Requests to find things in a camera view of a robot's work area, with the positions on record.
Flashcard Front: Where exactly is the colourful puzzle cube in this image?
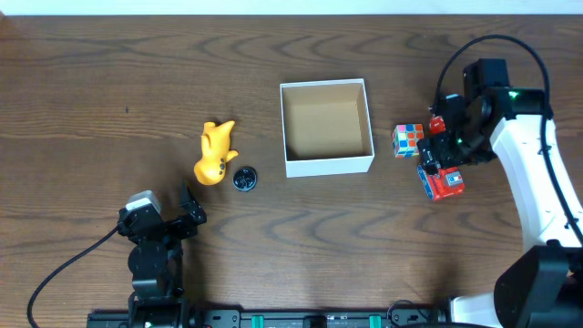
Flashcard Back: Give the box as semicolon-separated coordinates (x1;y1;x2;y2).
392;124;424;159

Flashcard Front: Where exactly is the yellow rubber toy animal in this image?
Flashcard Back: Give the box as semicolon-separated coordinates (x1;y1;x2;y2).
193;120;239;186

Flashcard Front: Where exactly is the red toy fire truck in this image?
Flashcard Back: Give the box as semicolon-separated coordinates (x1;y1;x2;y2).
417;165;465;201

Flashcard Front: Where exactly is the black round cap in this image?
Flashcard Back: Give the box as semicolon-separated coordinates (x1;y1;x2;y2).
232;167;258;192

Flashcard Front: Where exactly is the white cardboard box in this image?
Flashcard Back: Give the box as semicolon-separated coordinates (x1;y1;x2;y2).
280;78;375;178

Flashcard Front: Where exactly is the red ball with white numbers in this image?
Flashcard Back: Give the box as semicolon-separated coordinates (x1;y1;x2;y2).
429;116;446;135

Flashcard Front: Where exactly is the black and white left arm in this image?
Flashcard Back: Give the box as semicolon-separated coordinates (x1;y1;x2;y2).
117;181;207;328

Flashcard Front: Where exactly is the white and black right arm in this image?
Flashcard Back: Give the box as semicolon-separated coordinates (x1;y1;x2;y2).
417;87;582;327

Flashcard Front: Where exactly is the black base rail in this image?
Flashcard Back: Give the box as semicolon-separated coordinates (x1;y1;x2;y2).
86;307;456;328

